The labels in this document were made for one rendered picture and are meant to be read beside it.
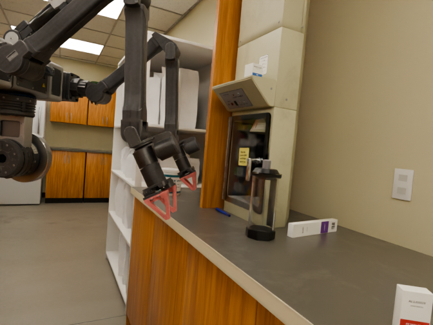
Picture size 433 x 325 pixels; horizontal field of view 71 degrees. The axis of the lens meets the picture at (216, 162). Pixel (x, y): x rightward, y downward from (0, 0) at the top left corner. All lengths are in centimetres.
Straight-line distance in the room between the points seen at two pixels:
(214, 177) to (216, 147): 14
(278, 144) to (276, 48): 37
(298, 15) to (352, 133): 55
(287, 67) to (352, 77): 39
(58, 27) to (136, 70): 25
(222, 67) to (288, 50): 38
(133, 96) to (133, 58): 10
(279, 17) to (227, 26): 36
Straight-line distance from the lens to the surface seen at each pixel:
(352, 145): 147
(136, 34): 91
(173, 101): 136
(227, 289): 93
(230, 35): 157
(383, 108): 141
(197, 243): 103
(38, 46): 101
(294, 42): 129
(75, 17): 99
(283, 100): 122
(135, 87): 88
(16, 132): 135
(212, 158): 146
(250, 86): 118
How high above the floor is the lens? 124
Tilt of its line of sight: 3 degrees down
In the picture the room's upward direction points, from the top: 5 degrees clockwise
